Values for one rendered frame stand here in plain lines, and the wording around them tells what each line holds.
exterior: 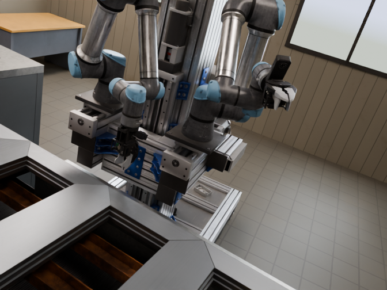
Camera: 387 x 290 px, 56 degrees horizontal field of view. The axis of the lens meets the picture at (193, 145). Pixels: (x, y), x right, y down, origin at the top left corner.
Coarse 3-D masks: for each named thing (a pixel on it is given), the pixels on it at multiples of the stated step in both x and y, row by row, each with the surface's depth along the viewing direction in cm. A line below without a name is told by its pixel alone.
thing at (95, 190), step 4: (76, 184) 142; (80, 184) 143; (84, 184) 144; (88, 184) 144; (84, 188) 141; (88, 188) 142; (92, 188) 143; (96, 188) 143; (100, 188) 144; (92, 192) 140; (96, 192) 141; (100, 192) 142; (104, 192) 142; (108, 192) 143; (96, 196) 139; (100, 196) 139; (104, 196) 140; (108, 196) 141; (104, 200) 138; (108, 200) 138
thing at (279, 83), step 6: (264, 78) 120; (264, 84) 121; (276, 84) 111; (282, 84) 112; (288, 84) 112; (264, 90) 116; (282, 90) 112; (264, 96) 116; (270, 96) 112; (264, 102) 119; (270, 102) 114; (282, 102) 113; (270, 108) 114
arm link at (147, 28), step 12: (144, 0) 142; (156, 0) 144; (144, 12) 144; (156, 12) 146; (144, 24) 145; (156, 24) 147; (144, 36) 145; (156, 36) 147; (144, 48) 146; (156, 48) 148; (144, 60) 147; (156, 60) 148; (144, 72) 147; (156, 72) 149; (144, 84) 146; (156, 84) 149; (156, 96) 150
